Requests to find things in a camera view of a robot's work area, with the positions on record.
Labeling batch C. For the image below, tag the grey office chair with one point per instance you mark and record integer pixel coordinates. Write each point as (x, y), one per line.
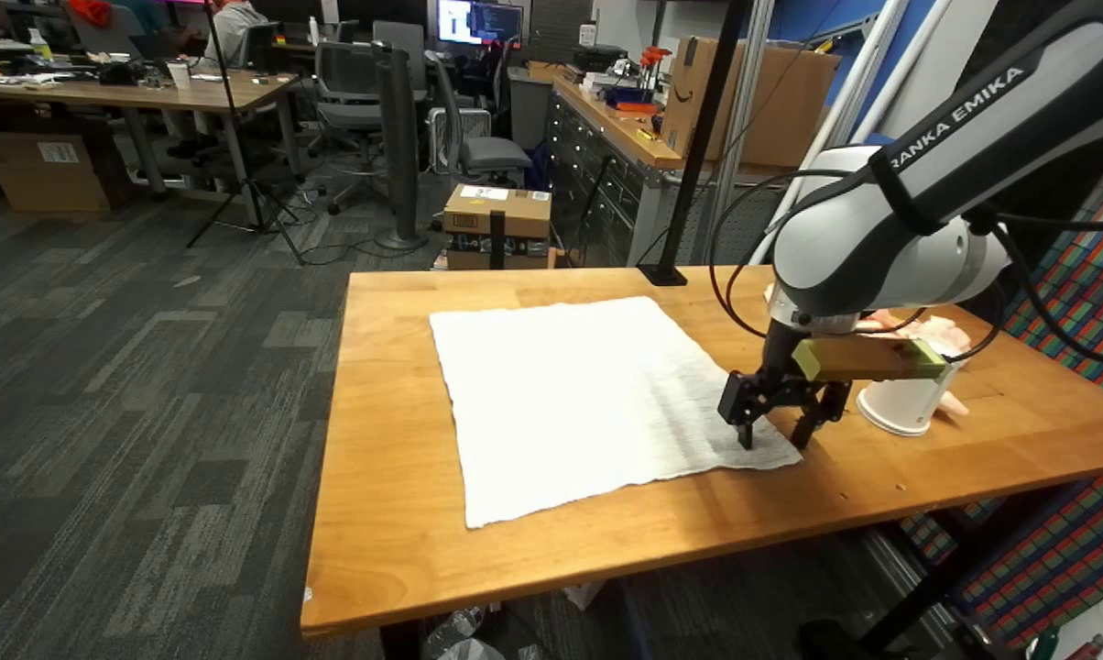
(482, 133)

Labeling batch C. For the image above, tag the tan wrist camera block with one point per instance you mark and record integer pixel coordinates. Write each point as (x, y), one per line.
(867, 358)

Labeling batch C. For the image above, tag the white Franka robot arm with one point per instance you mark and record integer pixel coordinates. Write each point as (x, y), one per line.
(940, 160)

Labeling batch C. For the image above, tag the large cardboard box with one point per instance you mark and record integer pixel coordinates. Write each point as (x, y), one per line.
(758, 103)

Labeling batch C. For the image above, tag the wooden office desk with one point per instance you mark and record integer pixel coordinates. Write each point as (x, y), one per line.
(124, 95)

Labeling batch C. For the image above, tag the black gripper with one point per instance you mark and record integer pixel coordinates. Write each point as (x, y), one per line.
(781, 364)

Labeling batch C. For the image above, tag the white cloth towel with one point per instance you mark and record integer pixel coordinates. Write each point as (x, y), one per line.
(572, 406)

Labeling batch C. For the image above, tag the computer monitor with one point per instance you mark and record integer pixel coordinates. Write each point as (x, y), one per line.
(478, 24)

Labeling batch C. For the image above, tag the black vertical pole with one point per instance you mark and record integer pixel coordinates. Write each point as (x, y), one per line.
(697, 160)

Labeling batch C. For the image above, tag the colourful striped partition panel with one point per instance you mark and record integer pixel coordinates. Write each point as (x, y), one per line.
(1065, 538)

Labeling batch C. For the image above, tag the cardboard box under desk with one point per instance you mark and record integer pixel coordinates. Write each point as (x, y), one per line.
(42, 170)

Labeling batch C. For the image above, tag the grey workbench cabinet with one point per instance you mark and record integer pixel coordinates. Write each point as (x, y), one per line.
(599, 185)

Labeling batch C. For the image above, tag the white paper cup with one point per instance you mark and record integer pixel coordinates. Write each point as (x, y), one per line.
(905, 406)

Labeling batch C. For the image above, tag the black tripod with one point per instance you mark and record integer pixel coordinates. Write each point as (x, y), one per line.
(252, 160)

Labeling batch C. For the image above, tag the grey metal post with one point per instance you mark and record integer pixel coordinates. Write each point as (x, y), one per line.
(747, 121)

